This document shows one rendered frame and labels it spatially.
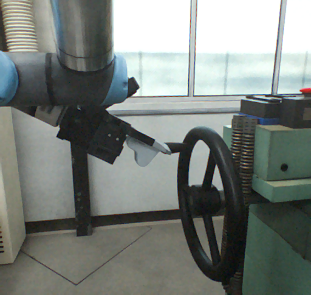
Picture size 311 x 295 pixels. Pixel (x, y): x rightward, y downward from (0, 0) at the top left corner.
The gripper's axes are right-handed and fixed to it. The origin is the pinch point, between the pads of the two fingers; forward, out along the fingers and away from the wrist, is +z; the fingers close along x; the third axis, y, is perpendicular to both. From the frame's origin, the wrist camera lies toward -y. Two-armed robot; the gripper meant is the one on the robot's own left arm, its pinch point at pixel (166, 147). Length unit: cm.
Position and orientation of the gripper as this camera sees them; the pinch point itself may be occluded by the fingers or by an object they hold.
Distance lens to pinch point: 56.8
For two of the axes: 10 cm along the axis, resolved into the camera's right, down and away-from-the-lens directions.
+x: 1.9, 1.3, -9.7
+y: -4.6, 8.9, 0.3
